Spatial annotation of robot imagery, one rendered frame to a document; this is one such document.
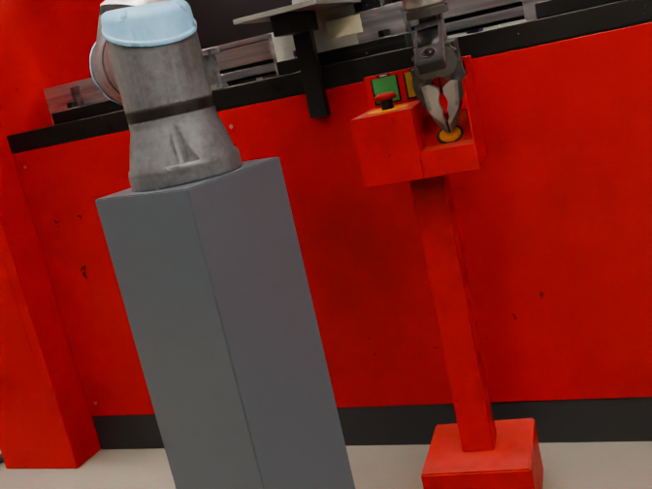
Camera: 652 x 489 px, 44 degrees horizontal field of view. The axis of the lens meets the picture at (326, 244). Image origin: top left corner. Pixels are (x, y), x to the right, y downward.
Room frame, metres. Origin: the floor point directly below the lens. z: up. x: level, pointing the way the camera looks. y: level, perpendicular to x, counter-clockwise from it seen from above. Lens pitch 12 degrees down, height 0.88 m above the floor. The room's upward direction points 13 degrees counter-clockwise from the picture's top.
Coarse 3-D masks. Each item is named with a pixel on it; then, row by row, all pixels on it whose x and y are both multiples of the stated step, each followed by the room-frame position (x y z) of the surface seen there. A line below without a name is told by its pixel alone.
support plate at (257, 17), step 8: (312, 0) 1.59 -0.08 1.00; (320, 0) 1.61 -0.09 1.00; (328, 0) 1.65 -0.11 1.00; (336, 0) 1.69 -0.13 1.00; (344, 0) 1.74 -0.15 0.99; (352, 0) 1.78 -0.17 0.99; (360, 0) 1.83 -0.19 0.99; (280, 8) 1.62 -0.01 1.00; (288, 8) 1.61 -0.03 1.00; (296, 8) 1.61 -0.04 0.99; (304, 8) 1.63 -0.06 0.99; (312, 8) 1.69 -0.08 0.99; (320, 8) 1.74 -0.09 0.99; (328, 8) 1.80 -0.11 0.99; (248, 16) 1.65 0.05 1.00; (256, 16) 1.64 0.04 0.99; (264, 16) 1.64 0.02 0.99
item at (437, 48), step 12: (420, 24) 1.40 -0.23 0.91; (432, 24) 1.38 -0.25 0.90; (420, 36) 1.37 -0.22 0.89; (432, 36) 1.36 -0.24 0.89; (420, 48) 1.34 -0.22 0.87; (432, 48) 1.32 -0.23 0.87; (444, 48) 1.35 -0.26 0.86; (420, 60) 1.31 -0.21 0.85; (432, 60) 1.31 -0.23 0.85; (444, 60) 1.31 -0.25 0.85; (420, 72) 1.32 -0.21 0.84
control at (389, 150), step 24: (360, 120) 1.39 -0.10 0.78; (384, 120) 1.38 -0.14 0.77; (408, 120) 1.36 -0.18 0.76; (432, 120) 1.46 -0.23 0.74; (480, 120) 1.46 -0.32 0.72; (360, 144) 1.39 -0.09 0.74; (384, 144) 1.38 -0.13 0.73; (408, 144) 1.37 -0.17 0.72; (432, 144) 1.42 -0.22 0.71; (456, 144) 1.37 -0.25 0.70; (480, 144) 1.40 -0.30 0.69; (360, 168) 1.40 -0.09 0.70; (384, 168) 1.38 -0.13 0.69; (408, 168) 1.37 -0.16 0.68; (432, 168) 1.36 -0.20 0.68; (456, 168) 1.34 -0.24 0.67
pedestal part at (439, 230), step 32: (416, 192) 1.42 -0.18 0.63; (448, 192) 1.43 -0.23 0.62; (448, 224) 1.40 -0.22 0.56; (448, 256) 1.41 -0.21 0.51; (448, 288) 1.41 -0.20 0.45; (448, 320) 1.41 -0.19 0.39; (448, 352) 1.42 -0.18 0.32; (480, 352) 1.45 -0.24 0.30; (480, 384) 1.40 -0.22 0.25; (480, 416) 1.41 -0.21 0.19; (480, 448) 1.41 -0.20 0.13
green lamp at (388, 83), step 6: (384, 78) 1.53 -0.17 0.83; (390, 78) 1.52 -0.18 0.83; (378, 84) 1.53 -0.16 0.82; (384, 84) 1.53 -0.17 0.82; (390, 84) 1.53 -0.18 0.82; (396, 84) 1.52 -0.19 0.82; (378, 90) 1.53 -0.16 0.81; (384, 90) 1.53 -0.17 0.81; (390, 90) 1.53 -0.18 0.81; (396, 90) 1.52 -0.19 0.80; (378, 102) 1.53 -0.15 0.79
